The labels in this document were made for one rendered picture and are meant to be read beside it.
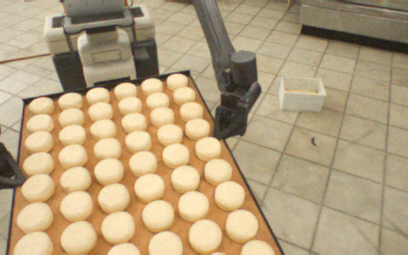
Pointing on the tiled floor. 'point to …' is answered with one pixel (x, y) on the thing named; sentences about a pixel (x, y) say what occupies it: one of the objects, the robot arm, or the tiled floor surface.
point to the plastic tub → (301, 95)
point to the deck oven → (371, 23)
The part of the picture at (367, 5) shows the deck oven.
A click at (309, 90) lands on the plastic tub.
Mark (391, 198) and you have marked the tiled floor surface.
